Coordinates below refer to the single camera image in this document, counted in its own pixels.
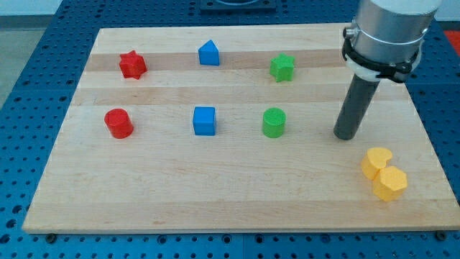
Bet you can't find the yellow hexagon block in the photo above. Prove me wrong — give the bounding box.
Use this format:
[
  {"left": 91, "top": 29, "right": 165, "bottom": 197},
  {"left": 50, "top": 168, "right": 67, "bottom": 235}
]
[{"left": 372, "top": 166, "right": 408, "bottom": 201}]

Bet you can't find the green star block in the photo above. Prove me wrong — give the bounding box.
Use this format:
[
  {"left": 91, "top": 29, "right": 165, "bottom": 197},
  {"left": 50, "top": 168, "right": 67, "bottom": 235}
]
[{"left": 270, "top": 53, "right": 295, "bottom": 82}]

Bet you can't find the green cylinder block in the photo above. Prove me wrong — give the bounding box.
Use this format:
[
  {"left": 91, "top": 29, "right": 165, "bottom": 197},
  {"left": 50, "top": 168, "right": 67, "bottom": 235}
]
[{"left": 262, "top": 107, "right": 287, "bottom": 138}]

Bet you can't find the red cylinder block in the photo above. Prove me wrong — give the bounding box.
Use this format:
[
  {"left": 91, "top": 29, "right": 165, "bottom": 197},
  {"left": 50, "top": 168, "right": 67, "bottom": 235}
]
[{"left": 104, "top": 108, "right": 134, "bottom": 139}]

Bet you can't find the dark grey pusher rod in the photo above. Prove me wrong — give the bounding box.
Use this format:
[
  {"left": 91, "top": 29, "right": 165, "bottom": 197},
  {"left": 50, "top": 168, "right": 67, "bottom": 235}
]
[{"left": 333, "top": 75, "right": 380, "bottom": 140}]

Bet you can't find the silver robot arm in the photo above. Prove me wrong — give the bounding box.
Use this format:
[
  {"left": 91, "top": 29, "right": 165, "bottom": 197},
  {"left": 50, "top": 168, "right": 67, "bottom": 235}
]
[{"left": 344, "top": 0, "right": 441, "bottom": 64}]

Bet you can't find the red star block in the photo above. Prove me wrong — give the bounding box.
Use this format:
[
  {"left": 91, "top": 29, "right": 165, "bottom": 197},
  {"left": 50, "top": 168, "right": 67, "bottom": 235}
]
[{"left": 119, "top": 50, "right": 147, "bottom": 80}]

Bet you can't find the black mounting plate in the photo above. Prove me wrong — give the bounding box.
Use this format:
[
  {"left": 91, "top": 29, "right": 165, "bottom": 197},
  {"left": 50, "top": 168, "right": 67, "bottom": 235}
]
[{"left": 198, "top": 0, "right": 277, "bottom": 12}]

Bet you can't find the blue cube block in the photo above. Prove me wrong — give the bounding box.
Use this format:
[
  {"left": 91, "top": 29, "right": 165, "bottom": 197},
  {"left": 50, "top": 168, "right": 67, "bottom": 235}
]
[{"left": 193, "top": 106, "right": 216, "bottom": 136}]

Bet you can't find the wooden board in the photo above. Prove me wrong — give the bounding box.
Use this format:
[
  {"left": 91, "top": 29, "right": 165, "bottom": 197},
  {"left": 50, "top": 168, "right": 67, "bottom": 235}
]
[{"left": 22, "top": 24, "right": 459, "bottom": 234}]

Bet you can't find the yellow heart block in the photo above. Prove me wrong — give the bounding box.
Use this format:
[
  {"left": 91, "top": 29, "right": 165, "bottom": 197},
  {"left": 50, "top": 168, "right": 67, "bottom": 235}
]
[{"left": 361, "top": 147, "right": 392, "bottom": 180}]

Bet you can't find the blue triangle block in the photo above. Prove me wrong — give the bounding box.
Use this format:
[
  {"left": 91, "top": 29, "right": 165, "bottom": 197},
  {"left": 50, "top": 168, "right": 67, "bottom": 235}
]
[{"left": 198, "top": 40, "right": 220, "bottom": 66}]

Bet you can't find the black white clamp ring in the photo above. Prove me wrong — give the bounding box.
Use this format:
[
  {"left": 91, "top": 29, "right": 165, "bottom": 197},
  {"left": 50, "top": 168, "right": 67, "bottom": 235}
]
[{"left": 341, "top": 37, "right": 422, "bottom": 84}]

